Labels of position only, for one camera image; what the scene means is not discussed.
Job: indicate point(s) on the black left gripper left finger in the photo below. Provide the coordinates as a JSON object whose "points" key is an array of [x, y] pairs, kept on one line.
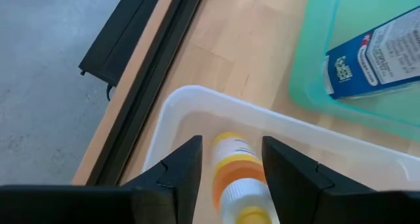
{"points": [[187, 171]]}

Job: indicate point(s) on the black frame foot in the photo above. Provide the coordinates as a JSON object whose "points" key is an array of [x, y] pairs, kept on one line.
{"points": [[124, 36]]}

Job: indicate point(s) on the yellow-capped orange sauce bottle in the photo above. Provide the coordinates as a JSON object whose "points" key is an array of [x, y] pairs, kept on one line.
{"points": [[236, 171]]}

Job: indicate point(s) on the translucent white plastic bin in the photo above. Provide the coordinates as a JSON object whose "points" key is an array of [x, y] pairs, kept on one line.
{"points": [[229, 102]]}

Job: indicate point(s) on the dark blue cereal box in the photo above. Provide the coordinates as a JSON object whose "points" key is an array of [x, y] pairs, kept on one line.
{"points": [[354, 66]]}

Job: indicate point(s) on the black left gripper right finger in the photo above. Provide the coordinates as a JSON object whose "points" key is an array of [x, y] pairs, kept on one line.
{"points": [[285, 178]]}

